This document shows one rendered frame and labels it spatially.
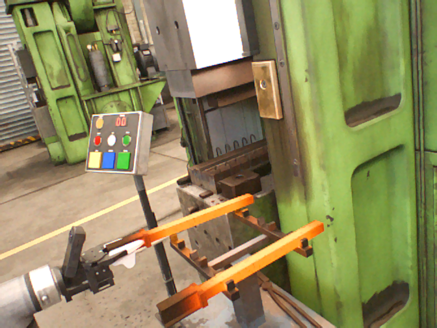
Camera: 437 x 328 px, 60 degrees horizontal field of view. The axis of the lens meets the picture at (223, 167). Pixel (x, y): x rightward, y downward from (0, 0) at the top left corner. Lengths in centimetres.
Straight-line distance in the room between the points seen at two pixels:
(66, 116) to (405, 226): 534
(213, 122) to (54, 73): 470
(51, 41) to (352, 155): 542
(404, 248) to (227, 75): 91
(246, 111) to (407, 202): 75
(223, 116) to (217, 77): 36
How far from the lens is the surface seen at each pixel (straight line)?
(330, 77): 109
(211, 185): 141
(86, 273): 96
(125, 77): 631
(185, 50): 128
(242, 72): 139
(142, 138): 175
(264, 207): 134
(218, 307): 121
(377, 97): 134
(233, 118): 169
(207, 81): 131
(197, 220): 104
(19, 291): 96
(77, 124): 624
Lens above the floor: 146
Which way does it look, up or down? 19 degrees down
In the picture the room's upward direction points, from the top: 12 degrees counter-clockwise
